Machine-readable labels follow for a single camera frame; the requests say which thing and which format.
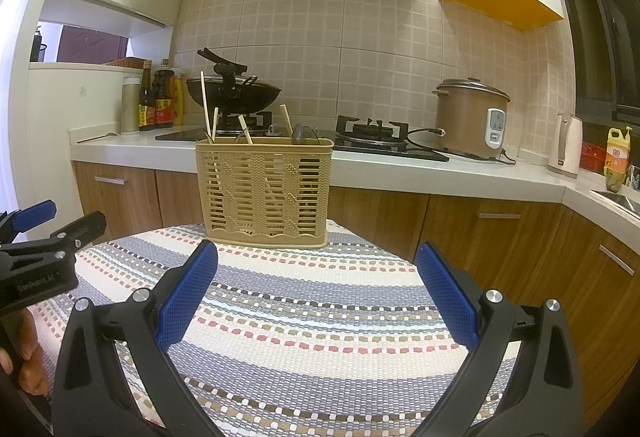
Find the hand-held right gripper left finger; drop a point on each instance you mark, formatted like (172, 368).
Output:
(187, 297)

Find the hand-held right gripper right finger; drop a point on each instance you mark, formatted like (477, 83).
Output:
(447, 297)

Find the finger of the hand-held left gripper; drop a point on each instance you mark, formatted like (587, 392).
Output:
(85, 228)
(35, 214)

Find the beige plastic utensil holder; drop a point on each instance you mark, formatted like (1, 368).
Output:
(265, 197)

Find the wooden chopstick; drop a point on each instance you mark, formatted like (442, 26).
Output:
(245, 129)
(205, 102)
(215, 124)
(286, 122)

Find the person's left hand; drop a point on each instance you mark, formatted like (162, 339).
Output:
(32, 347)

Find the metal utensil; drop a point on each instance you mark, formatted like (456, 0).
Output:
(107, 135)

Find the striped woven mat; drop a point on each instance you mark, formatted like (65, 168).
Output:
(300, 317)

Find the beige canister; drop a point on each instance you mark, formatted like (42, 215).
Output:
(131, 109)

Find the slim dark sauce bottle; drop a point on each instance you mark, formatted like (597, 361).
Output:
(146, 107)

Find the large dark sauce bottle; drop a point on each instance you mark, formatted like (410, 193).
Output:
(163, 102)

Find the dark small object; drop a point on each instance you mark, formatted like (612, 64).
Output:
(39, 47)

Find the wicker basket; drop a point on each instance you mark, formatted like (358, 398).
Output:
(125, 63)

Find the brown rice cooker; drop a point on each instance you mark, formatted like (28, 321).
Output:
(460, 122)

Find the black gas stove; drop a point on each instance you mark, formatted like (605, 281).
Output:
(360, 142)

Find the maroon door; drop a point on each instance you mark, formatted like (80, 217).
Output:
(92, 44)

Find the white electric kettle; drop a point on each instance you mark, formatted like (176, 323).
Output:
(565, 147)

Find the metal sink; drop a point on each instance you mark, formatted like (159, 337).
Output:
(620, 199)

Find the red plastic basket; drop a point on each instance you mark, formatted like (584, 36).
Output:
(594, 159)

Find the black wok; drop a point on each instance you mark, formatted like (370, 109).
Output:
(250, 99)

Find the yellow oil bottle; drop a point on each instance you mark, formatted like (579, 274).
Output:
(616, 162)

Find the metal faucet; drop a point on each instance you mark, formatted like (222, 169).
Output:
(634, 179)

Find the white upper cabinet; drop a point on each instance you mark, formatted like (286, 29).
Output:
(110, 2)

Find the dark window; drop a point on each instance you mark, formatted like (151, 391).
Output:
(605, 42)

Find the white wall socket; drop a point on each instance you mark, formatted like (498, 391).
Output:
(83, 91)

